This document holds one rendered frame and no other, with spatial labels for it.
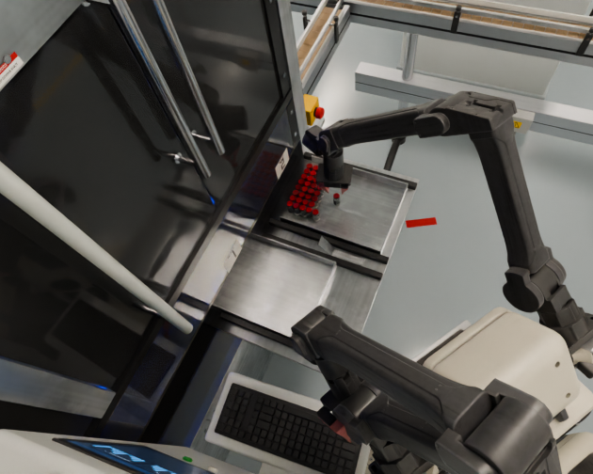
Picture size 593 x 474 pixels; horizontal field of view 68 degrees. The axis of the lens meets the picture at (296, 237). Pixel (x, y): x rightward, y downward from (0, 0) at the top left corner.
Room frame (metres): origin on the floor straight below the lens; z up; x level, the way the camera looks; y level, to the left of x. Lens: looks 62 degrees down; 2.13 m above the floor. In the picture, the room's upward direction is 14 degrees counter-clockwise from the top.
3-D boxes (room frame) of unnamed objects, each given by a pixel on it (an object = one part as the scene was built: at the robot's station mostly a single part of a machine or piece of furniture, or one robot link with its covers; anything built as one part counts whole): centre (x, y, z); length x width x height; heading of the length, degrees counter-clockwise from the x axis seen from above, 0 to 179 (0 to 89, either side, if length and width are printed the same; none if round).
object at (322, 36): (1.39, -0.20, 0.92); 0.69 x 0.15 x 0.16; 143
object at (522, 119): (1.16, -1.09, 0.50); 0.12 x 0.05 x 0.09; 53
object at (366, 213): (0.73, -0.18, 0.90); 0.34 x 0.26 x 0.04; 53
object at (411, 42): (1.53, -0.70, 0.46); 0.09 x 0.09 x 0.77; 53
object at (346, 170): (0.74, -0.15, 1.09); 0.10 x 0.07 x 0.07; 67
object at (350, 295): (0.62, -0.04, 0.87); 0.70 x 0.48 x 0.02; 143
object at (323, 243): (0.56, -0.12, 0.91); 0.14 x 0.03 x 0.06; 53
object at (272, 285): (0.53, 0.12, 0.90); 0.34 x 0.26 x 0.04; 53
